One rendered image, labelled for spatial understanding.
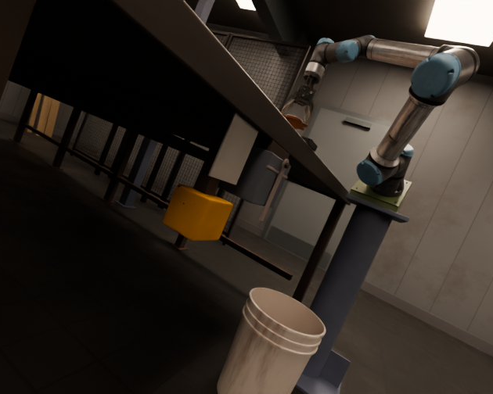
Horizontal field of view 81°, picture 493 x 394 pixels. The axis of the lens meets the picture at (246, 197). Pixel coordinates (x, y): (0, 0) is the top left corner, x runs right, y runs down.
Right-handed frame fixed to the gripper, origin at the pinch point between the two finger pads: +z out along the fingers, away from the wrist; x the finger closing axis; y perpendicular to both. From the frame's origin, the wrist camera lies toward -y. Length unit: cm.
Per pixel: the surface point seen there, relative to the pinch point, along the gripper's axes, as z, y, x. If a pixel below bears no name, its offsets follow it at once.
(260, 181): 30, 64, -5
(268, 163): 25, 64, -5
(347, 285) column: 58, -2, 53
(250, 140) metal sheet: 23, 69, -11
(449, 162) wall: -84, -230, 212
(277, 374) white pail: 85, 38, 25
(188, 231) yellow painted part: 42, 78, -14
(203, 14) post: -98, -161, -110
